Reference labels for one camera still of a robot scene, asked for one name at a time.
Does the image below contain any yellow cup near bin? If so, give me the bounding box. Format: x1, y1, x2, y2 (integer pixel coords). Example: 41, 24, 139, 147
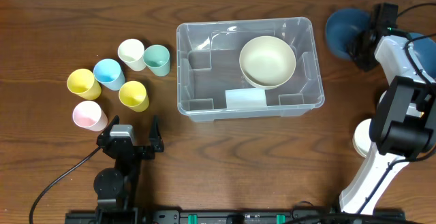
119, 81, 149, 112

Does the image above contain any blue plastic cup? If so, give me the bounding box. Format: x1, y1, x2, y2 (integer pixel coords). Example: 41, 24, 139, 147
93, 59, 125, 91

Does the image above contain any cream plastic cup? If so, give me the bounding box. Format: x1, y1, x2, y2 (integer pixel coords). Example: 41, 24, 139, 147
117, 39, 146, 71

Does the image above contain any light grey small bowl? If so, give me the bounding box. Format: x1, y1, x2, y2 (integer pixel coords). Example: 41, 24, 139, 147
377, 91, 424, 118

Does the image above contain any beige large bowl bottom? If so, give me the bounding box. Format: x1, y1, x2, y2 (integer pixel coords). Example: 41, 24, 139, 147
243, 71, 290, 90

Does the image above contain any beige large bowl top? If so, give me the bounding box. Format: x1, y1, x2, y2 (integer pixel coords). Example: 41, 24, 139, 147
239, 35, 296, 78

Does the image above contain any yellow cup far left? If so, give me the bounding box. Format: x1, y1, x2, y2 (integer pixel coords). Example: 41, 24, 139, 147
67, 69, 102, 100

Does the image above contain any beige large bowl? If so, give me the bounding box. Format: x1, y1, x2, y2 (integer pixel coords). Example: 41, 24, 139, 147
243, 71, 290, 90
239, 35, 296, 78

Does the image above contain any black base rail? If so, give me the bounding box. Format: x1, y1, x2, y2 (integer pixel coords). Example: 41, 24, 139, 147
64, 209, 406, 224

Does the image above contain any clear plastic storage bin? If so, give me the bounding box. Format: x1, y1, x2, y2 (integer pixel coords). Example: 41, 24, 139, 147
176, 17, 325, 122

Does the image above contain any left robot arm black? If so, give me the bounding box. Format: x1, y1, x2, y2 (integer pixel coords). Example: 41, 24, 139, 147
93, 116, 164, 212

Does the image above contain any dark blue bowl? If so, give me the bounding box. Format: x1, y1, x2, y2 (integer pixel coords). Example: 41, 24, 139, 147
406, 38, 435, 83
325, 8, 370, 61

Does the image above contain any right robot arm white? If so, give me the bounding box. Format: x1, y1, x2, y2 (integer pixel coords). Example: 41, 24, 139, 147
339, 3, 435, 215

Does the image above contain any green plastic cup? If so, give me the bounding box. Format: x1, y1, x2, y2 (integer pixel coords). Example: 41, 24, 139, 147
143, 45, 170, 77

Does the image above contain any white small bowl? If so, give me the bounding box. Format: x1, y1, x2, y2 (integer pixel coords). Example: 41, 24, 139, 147
352, 118, 372, 158

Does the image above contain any pink plastic cup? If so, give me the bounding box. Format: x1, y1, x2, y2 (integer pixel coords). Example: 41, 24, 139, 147
72, 101, 108, 131

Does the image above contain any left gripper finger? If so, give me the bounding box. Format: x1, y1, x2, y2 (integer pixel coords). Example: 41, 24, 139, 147
149, 115, 164, 146
98, 115, 119, 139

